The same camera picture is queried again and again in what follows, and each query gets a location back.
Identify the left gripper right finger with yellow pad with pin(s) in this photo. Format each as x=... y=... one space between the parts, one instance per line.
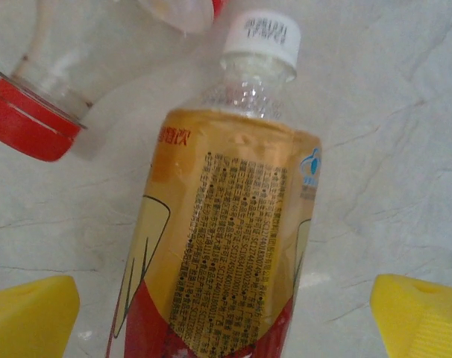
x=420 y=320

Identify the red label bottle red cap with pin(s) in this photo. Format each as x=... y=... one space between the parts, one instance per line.
x=28 y=123

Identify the red and gold tea bottle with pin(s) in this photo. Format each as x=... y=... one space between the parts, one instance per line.
x=226 y=205

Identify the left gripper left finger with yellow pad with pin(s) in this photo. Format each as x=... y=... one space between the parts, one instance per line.
x=24 y=320

